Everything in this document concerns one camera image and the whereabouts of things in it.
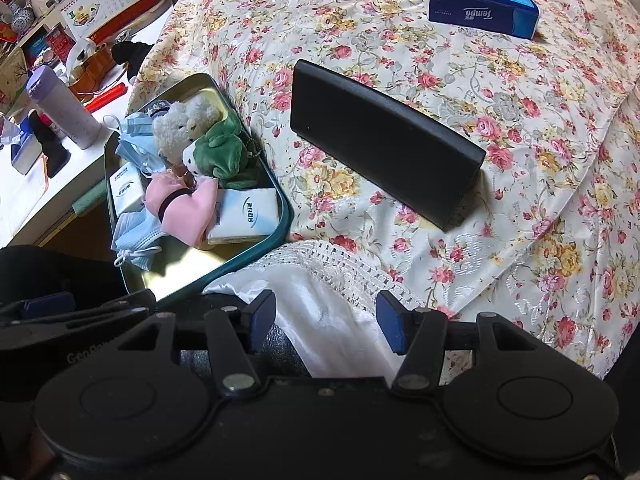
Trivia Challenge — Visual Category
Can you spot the large white tissue packet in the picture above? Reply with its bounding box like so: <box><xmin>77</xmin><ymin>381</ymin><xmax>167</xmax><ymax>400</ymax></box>
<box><xmin>206</xmin><ymin>187</ymin><xmax>281</xmax><ymax>246</ymax></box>

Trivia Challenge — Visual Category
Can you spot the black glasses case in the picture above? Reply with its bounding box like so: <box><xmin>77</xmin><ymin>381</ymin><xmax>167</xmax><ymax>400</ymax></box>
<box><xmin>290</xmin><ymin>59</ymin><xmax>488</xmax><ymax>233</ymax></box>

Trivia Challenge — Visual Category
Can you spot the floral bedspread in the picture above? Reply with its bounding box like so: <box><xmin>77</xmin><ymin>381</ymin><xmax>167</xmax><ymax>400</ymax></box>
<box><xmin>125</xmin><ymin>0</ymin><xmax>640</xmax><ymax>386</ymax></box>

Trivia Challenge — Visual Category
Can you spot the small white tissue packet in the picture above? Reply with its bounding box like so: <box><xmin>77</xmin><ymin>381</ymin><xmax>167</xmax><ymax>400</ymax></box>
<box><xmin>107</xmin><ymin>162</ymin><xmax>151</xmax><ymax>218</ymax></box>

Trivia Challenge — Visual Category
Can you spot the green foam edge guard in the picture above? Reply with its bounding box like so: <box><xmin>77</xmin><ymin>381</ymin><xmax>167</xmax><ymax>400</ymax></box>
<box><xmin>71</xmin><ymin>192</ymin><xmax>108</xmax><ymax>215</ymax></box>

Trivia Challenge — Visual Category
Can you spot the green hooded plush toy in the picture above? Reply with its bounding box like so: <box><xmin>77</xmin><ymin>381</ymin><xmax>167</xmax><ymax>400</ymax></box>
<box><xmin>181</xmin><ymin>110</ymin><xmax>261</xmax><ymax>186</ymax></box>

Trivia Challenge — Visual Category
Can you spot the brown leather bag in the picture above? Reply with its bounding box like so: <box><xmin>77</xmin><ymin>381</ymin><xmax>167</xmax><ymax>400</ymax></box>
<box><xmin>67</xmin><ymin>42</ymin><xmax>128</xmax><ymax>103</ymax></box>

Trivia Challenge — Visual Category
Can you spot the white plastic bag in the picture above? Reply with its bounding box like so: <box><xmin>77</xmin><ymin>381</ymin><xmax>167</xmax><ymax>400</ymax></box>
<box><xmin>65</xmin><ymin>37</ymin><xmax>101</xmax><ymax>81</ymax></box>

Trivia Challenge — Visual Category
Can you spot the green metal tray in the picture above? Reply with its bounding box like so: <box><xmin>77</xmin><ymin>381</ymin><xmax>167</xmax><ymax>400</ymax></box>
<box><xmin>104</xmin><ymin>72</ymin><xmax>296</xmax><ymax>306</ymax></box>

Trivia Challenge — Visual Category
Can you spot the desk calendar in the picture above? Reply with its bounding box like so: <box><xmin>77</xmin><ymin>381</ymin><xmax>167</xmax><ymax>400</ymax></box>
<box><xmin>60</xmin><ymin>0</ymin><xmax>153</xmax><ymax>41</ymax></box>

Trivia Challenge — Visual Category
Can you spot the red pen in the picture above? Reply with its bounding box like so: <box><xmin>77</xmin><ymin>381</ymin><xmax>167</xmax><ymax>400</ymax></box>
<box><xmin>82</xmin><ymin>82</ymin><xmax>127</xmax><ymax>113</ymax></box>

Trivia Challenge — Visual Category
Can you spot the blue face mask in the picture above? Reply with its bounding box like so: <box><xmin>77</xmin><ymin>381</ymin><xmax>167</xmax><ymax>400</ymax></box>
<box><xmin>115</xmin><ymin>112</ymin><xmax>168</xmax><ymax>176</ymax></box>
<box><xmin>111</xmin><ymin>210</ymin><xmax>166</xmax><ymax>271</ymax></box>

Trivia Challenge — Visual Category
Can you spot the blue and white vase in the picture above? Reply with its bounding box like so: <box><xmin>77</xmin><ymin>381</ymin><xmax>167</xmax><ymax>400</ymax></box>
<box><xmin>10</xmin><ymin>2</ymin><xmax>36</xmax><ymax>32</ymax></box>

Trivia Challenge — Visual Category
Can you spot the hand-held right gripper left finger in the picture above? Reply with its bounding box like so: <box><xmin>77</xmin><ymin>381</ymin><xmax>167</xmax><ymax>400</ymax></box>
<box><xmin>117</xmin><ymin>289</ymin><xmax>278</xmax><ymax>398</ymax></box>

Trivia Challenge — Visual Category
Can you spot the purple thermos bottle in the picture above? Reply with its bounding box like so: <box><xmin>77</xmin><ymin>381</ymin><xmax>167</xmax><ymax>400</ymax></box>
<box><xmin>26</xmin><ymin>65</ymin><xmax>101</xmax><ymax>151</ymax></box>

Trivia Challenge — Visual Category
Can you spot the blue tissue pack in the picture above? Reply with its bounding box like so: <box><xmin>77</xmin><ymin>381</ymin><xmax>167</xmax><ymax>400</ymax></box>
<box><xmin>420</xmin><ymin>0</ymin><xmax>541</xmax><ymax>41</ymax></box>

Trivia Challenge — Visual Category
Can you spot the white fluffy plush toy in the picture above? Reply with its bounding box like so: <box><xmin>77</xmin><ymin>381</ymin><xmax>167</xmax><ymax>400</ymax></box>
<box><xmin>151</xmin><ymin>95</ymin><xmax>223</xmax><ymax>163</ymax></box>

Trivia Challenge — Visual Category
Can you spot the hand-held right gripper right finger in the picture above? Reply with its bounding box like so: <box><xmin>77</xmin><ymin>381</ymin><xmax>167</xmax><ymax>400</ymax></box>
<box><xmin>375</xmin><ymin>290</ymin><xmax>536</xmax><ymax>397</ymax></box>

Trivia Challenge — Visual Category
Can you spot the white lace cloth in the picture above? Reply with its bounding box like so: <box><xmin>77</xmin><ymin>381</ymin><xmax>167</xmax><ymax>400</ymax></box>
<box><xmin>202</xmin><ymin>239</ymin><xmax>481</xmax><ymax>381</ymax></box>

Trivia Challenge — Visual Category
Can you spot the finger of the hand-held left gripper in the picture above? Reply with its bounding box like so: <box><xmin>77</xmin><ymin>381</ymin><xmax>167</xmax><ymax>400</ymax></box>
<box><xmin>0</xmin><ymin>289</ymin><xmax>157</xmax><ymax>336</ymax></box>
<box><xmin>0</xmin><ymin>291</ymin><xmax>77</xmax><ymax>322</ymax></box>

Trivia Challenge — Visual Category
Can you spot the pink cloth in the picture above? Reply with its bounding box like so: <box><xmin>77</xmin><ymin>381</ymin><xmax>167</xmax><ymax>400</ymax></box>
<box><xmin>144</xmin><ymin>170</ymin><xmax>221</xmax><ymax>248</ymax></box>

